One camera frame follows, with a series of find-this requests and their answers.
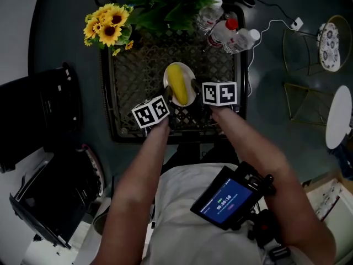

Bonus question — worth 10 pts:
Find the yellow banana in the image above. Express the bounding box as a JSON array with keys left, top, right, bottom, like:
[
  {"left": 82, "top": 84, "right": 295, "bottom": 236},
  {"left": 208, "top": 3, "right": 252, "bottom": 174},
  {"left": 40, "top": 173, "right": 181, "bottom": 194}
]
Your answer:
[{"left": 167, "top": 63, "right": 190, "bottom": 107}]

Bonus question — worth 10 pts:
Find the person's left forearm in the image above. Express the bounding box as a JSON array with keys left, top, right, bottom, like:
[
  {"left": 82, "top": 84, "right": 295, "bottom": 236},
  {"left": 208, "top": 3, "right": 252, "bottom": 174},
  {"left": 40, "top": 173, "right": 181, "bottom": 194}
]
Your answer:
[{"left": 90, "top": 116, "right": 172, "bottom": 265}]

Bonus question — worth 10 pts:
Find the white cable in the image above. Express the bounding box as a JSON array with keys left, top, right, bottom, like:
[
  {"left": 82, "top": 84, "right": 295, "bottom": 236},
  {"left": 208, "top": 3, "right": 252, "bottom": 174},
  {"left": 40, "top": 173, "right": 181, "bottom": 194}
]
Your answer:
[{"left": 246, "top": 19, "right": 293, "bottom": 98}]

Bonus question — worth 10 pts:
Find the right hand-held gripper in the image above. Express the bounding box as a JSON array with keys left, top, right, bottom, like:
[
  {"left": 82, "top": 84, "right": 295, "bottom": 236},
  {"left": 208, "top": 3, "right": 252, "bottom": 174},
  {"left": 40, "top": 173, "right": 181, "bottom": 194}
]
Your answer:
[{"left": 190, "top": 78, "right": 240, "bottom": 115}]

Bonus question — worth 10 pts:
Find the white round side table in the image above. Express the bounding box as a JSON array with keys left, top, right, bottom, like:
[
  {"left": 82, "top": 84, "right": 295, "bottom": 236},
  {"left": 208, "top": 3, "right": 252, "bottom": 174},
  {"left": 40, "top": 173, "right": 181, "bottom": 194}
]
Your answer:
[{"left": 284, "top": 82, "right": 353, "bottom": 151}]

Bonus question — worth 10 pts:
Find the brown wicker chair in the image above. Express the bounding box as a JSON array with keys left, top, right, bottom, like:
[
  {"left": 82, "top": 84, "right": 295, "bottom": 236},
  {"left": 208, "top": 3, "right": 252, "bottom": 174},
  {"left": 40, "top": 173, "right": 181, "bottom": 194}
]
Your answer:
[{"left": 93, "top": 210, "right": 111, "bottom": 236}]

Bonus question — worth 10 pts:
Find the white plate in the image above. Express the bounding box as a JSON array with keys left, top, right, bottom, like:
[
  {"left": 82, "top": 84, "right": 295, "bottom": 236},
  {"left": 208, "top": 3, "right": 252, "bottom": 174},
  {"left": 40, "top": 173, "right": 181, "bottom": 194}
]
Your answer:
[{"left": 163, "top": 61, "right": 197, "bottom": 107}]

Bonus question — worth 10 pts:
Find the sunflower bouquet pot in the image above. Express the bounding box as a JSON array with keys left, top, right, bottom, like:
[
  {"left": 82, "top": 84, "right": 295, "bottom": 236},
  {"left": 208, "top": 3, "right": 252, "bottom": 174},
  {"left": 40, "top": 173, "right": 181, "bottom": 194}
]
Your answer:
[{"left": 83, "top": 3, "right": 135, "bottom": 56}]

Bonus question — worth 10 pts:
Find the gold wire chair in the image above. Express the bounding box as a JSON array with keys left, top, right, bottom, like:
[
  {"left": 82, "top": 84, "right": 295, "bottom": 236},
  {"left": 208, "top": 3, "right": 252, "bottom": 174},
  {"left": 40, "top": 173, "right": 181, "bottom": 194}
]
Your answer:
[{"left": 282, "top": 14, "right": 353, "bottom": 76}]

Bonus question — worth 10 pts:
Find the black strap buckle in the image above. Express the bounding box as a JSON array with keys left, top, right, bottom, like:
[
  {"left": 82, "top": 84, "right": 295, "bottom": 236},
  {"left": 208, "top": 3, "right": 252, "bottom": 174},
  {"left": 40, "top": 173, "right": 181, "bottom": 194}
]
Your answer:
[{"left": 269, "top": 246, "right": 292, "bottom": 262}]

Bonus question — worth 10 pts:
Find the floral seat cushion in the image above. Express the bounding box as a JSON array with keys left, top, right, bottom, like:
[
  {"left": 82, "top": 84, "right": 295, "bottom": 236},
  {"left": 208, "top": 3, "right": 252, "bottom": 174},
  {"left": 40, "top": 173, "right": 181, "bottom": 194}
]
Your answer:
[{"left": 317, "top": 23, "right": 341, "bottom": 72}]

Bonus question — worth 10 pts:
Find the person's right forearm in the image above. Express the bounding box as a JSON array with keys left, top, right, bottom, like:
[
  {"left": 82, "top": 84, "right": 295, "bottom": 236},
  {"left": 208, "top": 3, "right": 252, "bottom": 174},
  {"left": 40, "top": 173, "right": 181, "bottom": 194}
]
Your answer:
[{"left": 211, "top": 106, "right": 337, "bottom": 265}]

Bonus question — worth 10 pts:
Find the black cable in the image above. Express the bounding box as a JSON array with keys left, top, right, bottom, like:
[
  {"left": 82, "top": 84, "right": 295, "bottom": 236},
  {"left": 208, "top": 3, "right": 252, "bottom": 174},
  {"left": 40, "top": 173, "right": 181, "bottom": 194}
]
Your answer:
[{"left": 248, "top": 0, "right": 297, "bottom": 22}]

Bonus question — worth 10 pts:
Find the person's white clothing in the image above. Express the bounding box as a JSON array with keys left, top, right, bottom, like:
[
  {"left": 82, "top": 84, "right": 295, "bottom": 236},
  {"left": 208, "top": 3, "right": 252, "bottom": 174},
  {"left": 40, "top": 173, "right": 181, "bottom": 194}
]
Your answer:
[{"left": 140, "top": 163, "right": 315, "bottom": 265}]

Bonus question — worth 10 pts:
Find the red cap water bottle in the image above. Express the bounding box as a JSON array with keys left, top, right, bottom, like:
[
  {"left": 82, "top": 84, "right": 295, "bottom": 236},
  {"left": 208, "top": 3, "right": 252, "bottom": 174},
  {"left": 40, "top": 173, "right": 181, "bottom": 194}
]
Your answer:
[{"left": 207, "top": 18, "right": 239, "bottom": 49}]

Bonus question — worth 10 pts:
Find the black monitor screen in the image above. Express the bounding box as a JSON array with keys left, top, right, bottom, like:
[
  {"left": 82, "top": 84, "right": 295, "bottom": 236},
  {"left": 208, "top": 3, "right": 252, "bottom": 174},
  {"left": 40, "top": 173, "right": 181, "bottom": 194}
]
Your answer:
[{"left": 189, "top": 161, "right": 277, "bottom": 250}]

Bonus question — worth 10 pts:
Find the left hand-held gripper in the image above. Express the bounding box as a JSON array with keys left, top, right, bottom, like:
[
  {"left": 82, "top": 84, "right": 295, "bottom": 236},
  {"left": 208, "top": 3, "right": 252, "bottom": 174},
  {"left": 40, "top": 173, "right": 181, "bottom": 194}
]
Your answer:
[{"left": 131, "top": 85, "right": 180, "bottom": 134}]

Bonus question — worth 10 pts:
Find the table with flower vase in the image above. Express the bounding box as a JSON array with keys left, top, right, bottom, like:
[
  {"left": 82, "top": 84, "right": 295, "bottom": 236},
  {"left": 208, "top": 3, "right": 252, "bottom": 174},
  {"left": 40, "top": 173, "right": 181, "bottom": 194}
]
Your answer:
[{"left": 99, "top": 4, "right": 249, "bottom": 145}]

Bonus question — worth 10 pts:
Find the green potted plant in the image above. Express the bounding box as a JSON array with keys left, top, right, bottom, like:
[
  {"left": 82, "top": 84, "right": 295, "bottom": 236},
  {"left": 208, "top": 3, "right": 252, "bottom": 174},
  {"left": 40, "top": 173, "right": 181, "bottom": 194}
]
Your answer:
[{"left": 126, "top": 0, "right": 218, "bottom": 34}]

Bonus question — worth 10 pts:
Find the white curved counter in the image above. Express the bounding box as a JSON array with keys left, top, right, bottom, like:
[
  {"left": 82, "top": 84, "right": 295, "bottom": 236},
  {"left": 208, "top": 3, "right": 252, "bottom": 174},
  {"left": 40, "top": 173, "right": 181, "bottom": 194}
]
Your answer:
[{"left": 22, "top": 197, "right": 111, "bottom": 265}]

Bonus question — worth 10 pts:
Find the white cap water bottle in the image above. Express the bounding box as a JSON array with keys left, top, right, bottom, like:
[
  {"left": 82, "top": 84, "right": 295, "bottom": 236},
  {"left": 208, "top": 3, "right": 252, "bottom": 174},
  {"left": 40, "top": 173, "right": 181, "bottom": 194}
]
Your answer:
[
  {"left": 197, "top": 0, "right": 224, "bottom": 33},
  {"left": 223, "top": 28, "right": 261, "bottom": 55}
]

